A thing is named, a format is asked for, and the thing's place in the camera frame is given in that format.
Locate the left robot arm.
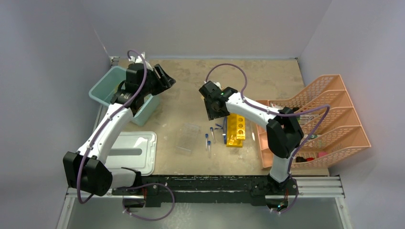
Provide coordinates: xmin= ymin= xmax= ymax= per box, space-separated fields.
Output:
xmin=63 ymin=63 xmax=176 ymax=198

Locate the yellow test tube rack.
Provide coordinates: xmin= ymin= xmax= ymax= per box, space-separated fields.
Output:
xmin=226 ymin=113 xmax=246 ymax=148

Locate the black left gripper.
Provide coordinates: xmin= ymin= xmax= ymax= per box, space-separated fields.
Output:
xmin=140 ymin=64 xmax=174 ymax=97

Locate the teal plastic bin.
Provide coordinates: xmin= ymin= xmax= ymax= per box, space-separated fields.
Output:
xmin=88 ymin=66 xmax=160 ymax=126

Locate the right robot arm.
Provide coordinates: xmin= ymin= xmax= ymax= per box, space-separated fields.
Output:
xmin=199 ymin=81 xmax=304 ymax=194

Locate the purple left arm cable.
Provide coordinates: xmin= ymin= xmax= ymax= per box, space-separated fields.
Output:
xmin=76 ymin=49 xmax=176 ymax=221

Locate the white plastic bin lid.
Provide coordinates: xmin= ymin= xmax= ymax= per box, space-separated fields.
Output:
xmin=105 ymin=131 xmax=157 ymax=176

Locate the orange plastic file organizer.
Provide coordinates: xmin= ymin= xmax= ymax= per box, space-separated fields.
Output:
xmin=258 ymin=75 xmax=371 ymax=169

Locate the aluminium rail frame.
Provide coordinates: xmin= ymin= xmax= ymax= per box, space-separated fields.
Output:
xmin=56 ymin=56 xmax=353 ymax=229

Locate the blue capped test tube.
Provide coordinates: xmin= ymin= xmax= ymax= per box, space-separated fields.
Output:
xmin=207 ymin=140 xmax=212 ymax=158
xmin=205 ymin=134 xmax=209 ymax=151
xmin=210 ymin=127 xmax=216 ymax=143

